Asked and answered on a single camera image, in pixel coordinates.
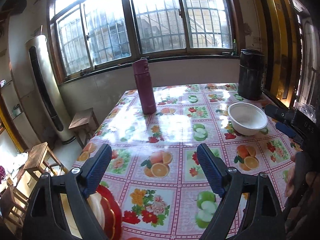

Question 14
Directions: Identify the white foam bowl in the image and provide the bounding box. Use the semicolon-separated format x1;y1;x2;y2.
228;102;268;136

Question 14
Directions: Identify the red flower plate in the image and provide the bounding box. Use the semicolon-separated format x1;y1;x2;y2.
97;185;122;239

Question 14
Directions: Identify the cream plastic bowl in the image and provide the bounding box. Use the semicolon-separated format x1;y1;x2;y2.
60;192;105;239

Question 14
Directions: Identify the person's hand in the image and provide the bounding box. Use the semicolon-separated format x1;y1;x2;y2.
285;165;296;198

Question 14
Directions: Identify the clear plastic bag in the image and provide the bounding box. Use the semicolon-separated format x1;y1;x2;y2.
294;101;316;123

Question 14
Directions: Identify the wooden chair left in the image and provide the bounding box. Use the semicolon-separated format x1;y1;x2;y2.
1;179;29;229

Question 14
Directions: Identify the black cylindrical container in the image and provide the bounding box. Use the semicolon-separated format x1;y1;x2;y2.
238;49;265;101

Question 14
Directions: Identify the wooden stool near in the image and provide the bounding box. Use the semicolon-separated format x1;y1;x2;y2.
23;142;68;181

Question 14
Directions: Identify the small wooden stool far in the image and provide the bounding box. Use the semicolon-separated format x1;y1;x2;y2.
69;108;99;148

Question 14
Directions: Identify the standing air conditioner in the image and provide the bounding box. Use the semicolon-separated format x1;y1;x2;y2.
25;34;75;144

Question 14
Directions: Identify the maroon thermos bottle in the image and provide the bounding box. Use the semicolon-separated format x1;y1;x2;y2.
132;59;156;115

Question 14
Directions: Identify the large barred window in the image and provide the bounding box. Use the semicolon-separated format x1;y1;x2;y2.
47;0;237;83

